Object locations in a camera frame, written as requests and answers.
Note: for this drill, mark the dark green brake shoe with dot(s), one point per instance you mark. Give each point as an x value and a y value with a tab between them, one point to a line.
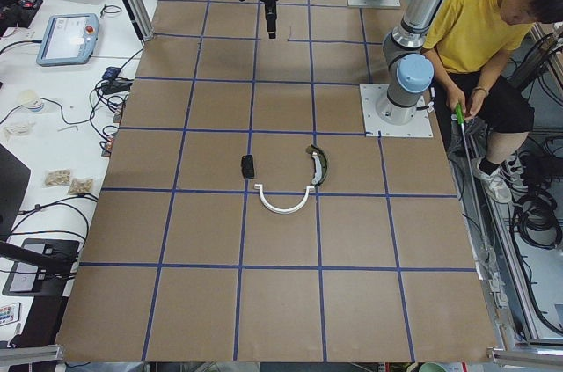
320	162

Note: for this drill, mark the small blue black box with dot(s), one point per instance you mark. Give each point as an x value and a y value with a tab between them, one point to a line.
111	73

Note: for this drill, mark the white curved plastic piece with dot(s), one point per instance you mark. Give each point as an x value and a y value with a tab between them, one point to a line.
283	204

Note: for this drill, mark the lower blue teach pendant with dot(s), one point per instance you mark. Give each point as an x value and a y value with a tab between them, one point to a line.
68	40

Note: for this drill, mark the person in yellow shirt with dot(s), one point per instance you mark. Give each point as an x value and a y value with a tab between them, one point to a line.
469	45

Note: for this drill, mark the bag of screws right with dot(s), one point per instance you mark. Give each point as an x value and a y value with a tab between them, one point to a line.
79	186

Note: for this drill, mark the bag of screws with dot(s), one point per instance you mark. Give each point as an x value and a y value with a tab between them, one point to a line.
79	186
61	177

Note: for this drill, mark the bag of screws left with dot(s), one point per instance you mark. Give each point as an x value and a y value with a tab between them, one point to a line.
61	177

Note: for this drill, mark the black laptop stand device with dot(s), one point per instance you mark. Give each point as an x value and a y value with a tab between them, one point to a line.
41	267

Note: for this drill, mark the colourful remote control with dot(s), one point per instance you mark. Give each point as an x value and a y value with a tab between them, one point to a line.
10	314

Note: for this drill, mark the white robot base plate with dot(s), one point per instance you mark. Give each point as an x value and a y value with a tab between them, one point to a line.
383	119

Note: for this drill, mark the black metal bracket plate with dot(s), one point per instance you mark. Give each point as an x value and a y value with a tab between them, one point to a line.
247	167

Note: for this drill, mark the green handled tool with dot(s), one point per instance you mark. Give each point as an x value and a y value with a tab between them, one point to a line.
460	121

